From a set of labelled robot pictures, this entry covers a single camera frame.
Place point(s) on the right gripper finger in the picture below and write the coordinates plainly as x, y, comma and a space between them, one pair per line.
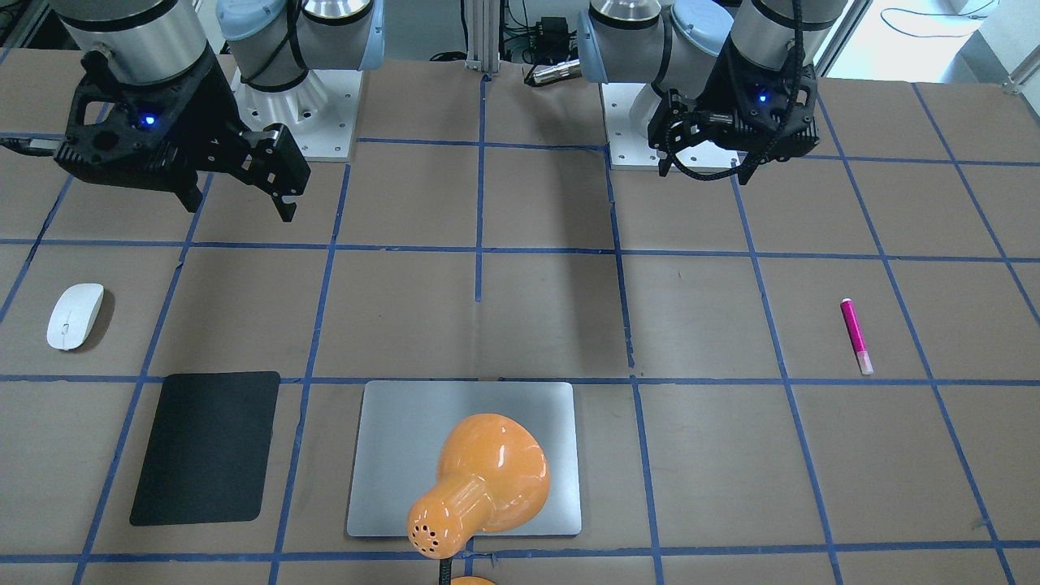
272, 161

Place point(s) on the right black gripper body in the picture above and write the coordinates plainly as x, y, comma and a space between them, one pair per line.
205, 111

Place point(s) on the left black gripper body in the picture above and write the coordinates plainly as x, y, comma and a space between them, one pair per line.
705, 103

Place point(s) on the white computer mouse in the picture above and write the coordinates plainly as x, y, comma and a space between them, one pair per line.
73, 316

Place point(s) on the pink marker pen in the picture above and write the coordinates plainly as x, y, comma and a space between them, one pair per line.
855, 336

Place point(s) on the silver laptop notebook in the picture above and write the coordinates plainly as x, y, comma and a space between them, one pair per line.
404, 424

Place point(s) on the black mousepad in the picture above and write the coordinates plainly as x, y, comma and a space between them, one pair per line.
207, 454

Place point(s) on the orange desk lamp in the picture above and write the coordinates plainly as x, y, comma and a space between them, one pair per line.
492, 476

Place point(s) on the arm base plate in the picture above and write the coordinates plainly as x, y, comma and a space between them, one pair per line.
321, 113
627, 110

